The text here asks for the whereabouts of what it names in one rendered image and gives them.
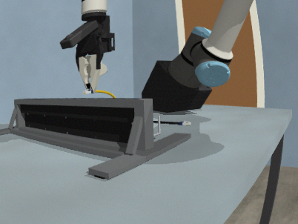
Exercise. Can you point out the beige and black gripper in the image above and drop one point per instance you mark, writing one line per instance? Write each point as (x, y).
(96, 44)

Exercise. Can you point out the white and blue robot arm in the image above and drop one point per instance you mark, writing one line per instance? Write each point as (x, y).
(203, 60)

